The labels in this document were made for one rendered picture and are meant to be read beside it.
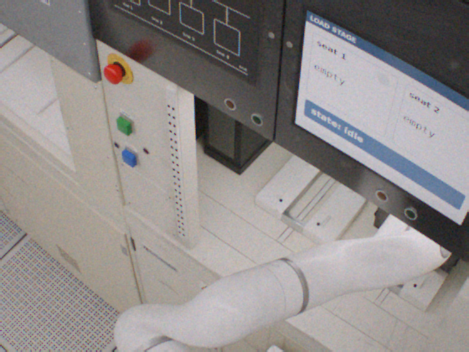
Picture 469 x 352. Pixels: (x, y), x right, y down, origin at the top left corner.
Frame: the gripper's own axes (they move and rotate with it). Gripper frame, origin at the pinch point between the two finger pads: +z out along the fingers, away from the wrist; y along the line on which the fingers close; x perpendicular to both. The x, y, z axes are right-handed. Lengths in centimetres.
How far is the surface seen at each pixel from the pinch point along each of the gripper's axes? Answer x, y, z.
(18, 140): -42, -105, -33
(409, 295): -29.9, 5.3, -14.2
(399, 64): 46, -5, -34
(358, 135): 30.7, -8.6, -33.7
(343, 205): -30.9, -20.0, -2.8
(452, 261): -20.1, 10.0, -7.3
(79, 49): 14, -65, -34
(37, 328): -121, -99, -57
